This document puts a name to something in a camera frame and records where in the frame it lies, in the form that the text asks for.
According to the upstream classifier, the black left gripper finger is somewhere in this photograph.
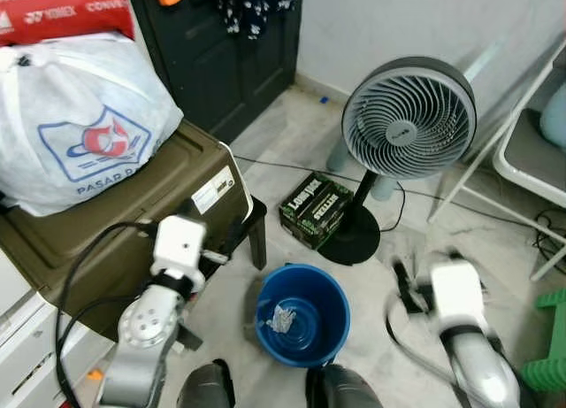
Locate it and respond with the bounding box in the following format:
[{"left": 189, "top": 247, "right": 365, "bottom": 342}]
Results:
[{"left": 223, "top": 213, "right": 249, "bottom": 260}]

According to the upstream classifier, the clear plastic wrapper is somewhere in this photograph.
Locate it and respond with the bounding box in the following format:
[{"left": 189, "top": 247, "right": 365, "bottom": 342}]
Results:
[{"left": 267, "top": 305, "right": 298, "bottom": 335}]

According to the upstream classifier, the black low table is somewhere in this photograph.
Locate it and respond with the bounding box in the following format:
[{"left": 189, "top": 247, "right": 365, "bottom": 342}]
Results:
[{"left": 177, "top": 194, "right": 269, "bottom": 352}]

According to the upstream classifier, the black green Long Jack box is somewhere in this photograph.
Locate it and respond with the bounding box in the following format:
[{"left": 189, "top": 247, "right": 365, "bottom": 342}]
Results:
[{"left": 279, "top": 170, "right": 356, "bottom": 250}]

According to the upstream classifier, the pale blue cylinder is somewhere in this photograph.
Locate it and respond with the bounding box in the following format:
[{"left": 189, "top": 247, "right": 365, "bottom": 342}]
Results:
[
  {"left": 326, "top": 142, "right": 351, "bottom": 173},
  {"left": 371, "top": 173, "right": 402, "bottom": 202}
]

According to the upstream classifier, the olive storage trunk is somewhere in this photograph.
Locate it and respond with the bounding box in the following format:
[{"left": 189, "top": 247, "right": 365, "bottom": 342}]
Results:
[{"left": 0, "top": 120, "right": 254, "bottom": 317}]

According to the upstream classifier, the blue plastic bucket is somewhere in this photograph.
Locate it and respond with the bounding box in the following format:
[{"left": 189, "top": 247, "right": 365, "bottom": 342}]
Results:
[{"left": 255, "top": 263, "right": 353, "bottom": 370}]

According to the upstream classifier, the grey robot right leg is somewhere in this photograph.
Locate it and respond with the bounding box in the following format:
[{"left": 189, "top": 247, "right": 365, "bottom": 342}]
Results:
[{"left": 305, "top": 364, "right": 386, "bottom": 408}]

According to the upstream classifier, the grey robot leg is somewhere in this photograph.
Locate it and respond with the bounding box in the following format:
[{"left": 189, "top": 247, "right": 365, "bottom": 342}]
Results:
[
  {"left": 305, "top": 364, "right": 386, "bottom": 408},
  {"left": 177, "top": 359, "right": 236, "bottom": 408}
]

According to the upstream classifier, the grey robot left leg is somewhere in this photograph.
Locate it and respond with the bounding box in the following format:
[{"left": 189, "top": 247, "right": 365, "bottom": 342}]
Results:
[{"left": 177, "top": 359, "right": 236, "bottom": 408}]

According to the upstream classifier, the green plastic stool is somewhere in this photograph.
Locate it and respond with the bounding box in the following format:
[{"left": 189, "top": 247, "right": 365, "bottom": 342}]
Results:
[{"left": 519, "top": 288, "right": 566, "bottom": 394}]

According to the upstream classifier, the white folding chair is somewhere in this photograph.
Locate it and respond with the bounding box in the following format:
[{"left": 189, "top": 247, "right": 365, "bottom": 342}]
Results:
[{"left": 428, "top": 35, "right": 566, "bottom": 281}]

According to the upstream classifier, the dark panel door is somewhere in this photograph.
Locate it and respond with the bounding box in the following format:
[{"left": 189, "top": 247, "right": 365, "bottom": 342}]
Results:
[{"left": 124, "top": 0, "right": 304, "bottom": 144}]

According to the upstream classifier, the white printed plastic bag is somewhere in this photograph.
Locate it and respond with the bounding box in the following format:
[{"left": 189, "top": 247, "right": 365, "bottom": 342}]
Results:
[{"left": 0, "top": 32, "right": 185, "bottom": 218}]

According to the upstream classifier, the white drawer unit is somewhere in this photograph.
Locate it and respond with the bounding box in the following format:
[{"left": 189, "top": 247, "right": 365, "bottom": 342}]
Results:
[{"left": 0, "top": 247, "right": 117, "bottom": 408}]

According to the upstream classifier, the pale blue cushion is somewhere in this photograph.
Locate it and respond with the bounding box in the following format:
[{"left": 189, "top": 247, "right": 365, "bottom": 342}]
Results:
[{"left": 539, "top": 79, "right": 566, "bottom": 149}]

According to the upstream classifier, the navy white print cloth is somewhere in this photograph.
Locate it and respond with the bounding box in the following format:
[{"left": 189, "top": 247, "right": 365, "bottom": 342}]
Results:
[{"left": 217, "top": 0, "right": 295, "bottom": 40}]

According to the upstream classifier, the red Yonex box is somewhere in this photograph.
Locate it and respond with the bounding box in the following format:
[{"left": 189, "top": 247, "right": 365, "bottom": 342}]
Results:
[{"left": 0, "top": 0, "right": 136, "bottom": 47}]

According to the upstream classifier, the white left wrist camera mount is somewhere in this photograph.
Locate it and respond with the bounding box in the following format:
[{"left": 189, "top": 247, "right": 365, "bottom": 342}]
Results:
[{"left": 152, "top": 215, "right": 209, "bottom": 289}]

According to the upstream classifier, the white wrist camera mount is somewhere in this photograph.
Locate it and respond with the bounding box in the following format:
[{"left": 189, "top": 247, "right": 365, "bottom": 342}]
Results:
[
  {"left": 429, "top": 259, "right": 489, "bottom": 338},
  {"left": 152, "top": 215, "right": 209, "bottom": 289}
]

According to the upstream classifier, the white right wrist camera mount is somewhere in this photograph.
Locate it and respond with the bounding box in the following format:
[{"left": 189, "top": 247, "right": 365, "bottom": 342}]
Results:
[{"left": 429, "top": 259, "right": 489, "bottom": 338}]

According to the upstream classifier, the black floor cable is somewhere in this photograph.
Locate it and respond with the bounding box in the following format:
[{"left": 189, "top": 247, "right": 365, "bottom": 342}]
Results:
[{"left": 233, "top": 155, "right": 542, "bottom": 234}]

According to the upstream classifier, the grey pedestal fan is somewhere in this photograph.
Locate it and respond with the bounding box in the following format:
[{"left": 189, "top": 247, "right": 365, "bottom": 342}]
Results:
[{"left": 317, "top": 56, "right": 479, "bottom": 268}]

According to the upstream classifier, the black cable bundle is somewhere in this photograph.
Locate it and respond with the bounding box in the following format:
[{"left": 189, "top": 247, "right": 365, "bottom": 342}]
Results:
[{"left": 533, "top": 208, "right": 566, "bottom": 251}]

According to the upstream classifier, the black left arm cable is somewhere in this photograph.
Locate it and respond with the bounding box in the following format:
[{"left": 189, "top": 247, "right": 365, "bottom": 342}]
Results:
[{"left": 54, "top": 219, "right": 160, "bottom": 408}]

